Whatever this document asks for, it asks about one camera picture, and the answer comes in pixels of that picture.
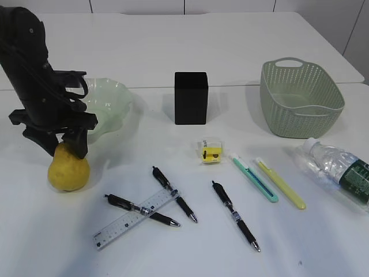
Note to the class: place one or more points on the black pen right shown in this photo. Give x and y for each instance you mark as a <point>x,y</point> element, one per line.
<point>218,188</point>

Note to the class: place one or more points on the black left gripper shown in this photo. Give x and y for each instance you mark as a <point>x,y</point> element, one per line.
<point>52,105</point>

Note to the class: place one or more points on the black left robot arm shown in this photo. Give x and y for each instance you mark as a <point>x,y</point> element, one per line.
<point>24,53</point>

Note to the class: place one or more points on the pale green plastic basket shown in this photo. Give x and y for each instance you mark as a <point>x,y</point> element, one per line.
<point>299,102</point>

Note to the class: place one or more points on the yellow pear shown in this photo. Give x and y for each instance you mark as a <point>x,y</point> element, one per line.
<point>67,171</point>

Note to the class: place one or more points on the clear plastic ruler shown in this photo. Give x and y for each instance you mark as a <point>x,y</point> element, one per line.
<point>130,219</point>

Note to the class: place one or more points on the teal utility knife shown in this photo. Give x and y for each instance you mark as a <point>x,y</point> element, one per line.
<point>253,177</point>

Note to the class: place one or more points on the clear yellow waste packaging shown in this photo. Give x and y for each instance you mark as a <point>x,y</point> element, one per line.
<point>210,150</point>

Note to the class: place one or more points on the black pen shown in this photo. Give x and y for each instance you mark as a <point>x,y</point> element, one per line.
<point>218,188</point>
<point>130,206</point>
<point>165,183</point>

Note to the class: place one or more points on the black pen middle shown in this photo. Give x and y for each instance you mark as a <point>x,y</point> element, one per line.
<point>165,183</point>

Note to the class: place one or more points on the clear water bottle green label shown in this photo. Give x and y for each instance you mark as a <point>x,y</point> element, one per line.
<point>336,170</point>

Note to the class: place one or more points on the black pen left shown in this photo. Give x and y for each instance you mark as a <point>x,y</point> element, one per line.
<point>130,206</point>

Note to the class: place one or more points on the yellow utility knife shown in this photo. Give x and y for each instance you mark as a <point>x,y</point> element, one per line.
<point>281,184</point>

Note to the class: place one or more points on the black square pen holder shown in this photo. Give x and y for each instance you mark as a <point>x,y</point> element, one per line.
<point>191,98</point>

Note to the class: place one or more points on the pale green wavy glass plate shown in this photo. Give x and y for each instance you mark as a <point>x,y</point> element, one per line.
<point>110,101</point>

